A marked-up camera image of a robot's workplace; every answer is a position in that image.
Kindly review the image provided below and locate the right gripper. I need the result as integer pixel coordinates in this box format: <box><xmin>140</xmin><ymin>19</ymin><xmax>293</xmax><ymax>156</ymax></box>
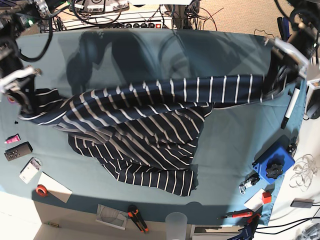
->
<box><xmin>0</xmin><ymin>65</ymin><xmax>42</xmax><ymax>114</ymax></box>

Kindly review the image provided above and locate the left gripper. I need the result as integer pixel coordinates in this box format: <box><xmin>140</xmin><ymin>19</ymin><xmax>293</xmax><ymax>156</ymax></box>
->
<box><xmin>262</xmin><ymin>37</ymin><xmax>309</xmax><ymax>100</ymax></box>

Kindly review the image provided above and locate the navy white striped t-shirt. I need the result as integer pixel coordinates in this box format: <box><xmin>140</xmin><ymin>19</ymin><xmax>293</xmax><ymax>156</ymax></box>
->
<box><xmin>19</xmin><ymin>74</ymin><xmax>287</xmax><ymax>197</ymax></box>

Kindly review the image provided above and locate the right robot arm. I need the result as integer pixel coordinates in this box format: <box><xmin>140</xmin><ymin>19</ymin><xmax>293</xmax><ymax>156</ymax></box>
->
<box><xmin>0</xmin><ymin>0</ymin><xmax>53</xmax><ymax>114</ymax></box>

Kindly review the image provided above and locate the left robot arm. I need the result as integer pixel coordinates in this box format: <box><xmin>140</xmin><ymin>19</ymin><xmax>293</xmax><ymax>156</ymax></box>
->
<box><xmin>261</xmin><ymin>0</ymin><xmax>320</xmax><ymax>97</ymax></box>

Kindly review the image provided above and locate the purple tape roll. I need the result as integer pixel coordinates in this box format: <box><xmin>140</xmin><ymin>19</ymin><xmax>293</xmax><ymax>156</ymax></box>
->
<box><xmin>7</xmin><ymin>96</ymin><xmax>16</xmax><ymax>104</ymax></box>

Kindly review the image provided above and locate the black white marker pen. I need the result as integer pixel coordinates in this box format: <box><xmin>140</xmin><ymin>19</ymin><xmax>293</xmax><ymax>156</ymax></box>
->
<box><xmin>280</xmin><ymin>85</ymin><xmax>301</xmax><ymax>130</ymax></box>

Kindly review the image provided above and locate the pink tube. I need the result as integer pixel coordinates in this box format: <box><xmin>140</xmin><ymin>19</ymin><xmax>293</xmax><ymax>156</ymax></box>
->
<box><xmin>4</xmin><ymin>134</ymin><xmax>21</xmax><ymax>144</ymax></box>

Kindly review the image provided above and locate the black remote control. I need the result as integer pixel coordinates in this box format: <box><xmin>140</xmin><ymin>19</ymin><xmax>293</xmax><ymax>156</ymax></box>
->
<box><xmin>4</xmin><ymin>141</ymin><xmax>33</xmax><ymax>162</ymax></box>

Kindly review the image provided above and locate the black computer mouse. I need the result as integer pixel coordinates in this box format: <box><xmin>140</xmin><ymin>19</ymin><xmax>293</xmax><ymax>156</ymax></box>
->
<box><xmin>306</xmin><ymin>95</ymin><xmax>320</xmax><ymax>120</ymax></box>

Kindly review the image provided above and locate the red tape roll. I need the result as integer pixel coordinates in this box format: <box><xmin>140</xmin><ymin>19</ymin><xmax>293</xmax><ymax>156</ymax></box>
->
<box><xmin>35</xmin><ymin>184</ymin><xmax>48</xmax><ymax>198</ymax></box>

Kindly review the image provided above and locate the white paper sheet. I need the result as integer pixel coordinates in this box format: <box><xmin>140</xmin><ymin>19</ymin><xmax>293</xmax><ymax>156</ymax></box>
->
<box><xmin>38</xmin><ymin>172</ymin><xmax>73</xmax><ymax>203</ymax></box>

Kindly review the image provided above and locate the blue box with black knob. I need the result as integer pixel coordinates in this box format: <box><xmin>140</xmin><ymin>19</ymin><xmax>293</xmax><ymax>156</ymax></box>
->
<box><xmin>252</xmin><ymin>135</ymin><xmax>295</xmax><ymax>185</ymax></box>

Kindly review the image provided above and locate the black foot pedal unit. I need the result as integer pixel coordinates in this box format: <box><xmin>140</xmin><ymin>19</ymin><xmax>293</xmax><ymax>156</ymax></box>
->
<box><xmin>74</xmin><ymin>0</ymin><xmax>130</xmax><ymax>14</ymax></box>

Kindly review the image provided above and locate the metal carabiner clip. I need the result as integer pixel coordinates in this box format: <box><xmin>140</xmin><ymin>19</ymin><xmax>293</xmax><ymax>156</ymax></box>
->
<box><xmin>239</xmin><ymin>173</ymin><xmax>260</xmax><ymax>195</ymax></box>

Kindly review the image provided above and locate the small red cube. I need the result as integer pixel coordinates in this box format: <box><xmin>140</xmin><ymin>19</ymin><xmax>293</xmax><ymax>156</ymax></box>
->
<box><xmin>262</xmin><ymin>191</ymin><xmax>272</xmax><ymax>204</ymax></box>

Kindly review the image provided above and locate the white power strip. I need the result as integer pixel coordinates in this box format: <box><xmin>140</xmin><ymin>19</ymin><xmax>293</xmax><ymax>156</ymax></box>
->
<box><xmin>62</xmin><ymin>11</ymin><xmax>175</xmax><ymax>31</ymax></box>

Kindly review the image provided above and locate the grey small box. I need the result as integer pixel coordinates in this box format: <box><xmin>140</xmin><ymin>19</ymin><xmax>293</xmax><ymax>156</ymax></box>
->
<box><xmin>290</xmin><ymin>199</ymin><xmax>314</xmax><ymax>209</ymax></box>

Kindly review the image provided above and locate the white card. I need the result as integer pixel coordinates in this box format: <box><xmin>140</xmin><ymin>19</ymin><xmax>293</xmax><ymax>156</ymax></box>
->
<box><xmin>244</xmin><ymin>188</ymin><xmax>265</xmax><ymax>212</ymax></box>

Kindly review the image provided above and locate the clear plastic bag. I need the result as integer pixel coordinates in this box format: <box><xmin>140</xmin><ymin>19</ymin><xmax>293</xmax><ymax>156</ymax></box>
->
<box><xmin>95</xmin><ymin>204</ymin><xmax>128</xmax><ymax>230</ymax></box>

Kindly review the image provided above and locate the red orange screwdriver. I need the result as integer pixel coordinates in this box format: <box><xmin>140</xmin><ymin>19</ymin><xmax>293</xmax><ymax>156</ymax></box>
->
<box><xmin>218</xmin><ymin>211</ymin><xmax>254</xmax><ymax>219</ymax></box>

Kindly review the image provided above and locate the translucent plastic cup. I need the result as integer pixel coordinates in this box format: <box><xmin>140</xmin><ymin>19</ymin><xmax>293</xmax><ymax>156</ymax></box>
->
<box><xmin>165</xmin><ymin>212</ymin><xmax>188</xmax><ymax>240</ymax></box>

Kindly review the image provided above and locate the white cable bundle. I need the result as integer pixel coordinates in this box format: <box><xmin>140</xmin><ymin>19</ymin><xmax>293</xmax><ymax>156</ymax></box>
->
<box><xmin>289</xmin><ymin>153</ymin><xmax>320</xmax><ymax>193</ymax></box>

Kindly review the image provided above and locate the blue black scissors handle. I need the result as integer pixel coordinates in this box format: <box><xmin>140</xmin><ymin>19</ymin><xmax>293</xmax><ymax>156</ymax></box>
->
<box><xmin>228</xmin><ymin>213</ymin><xmax>261</xmax><ymax>240</ymax></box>

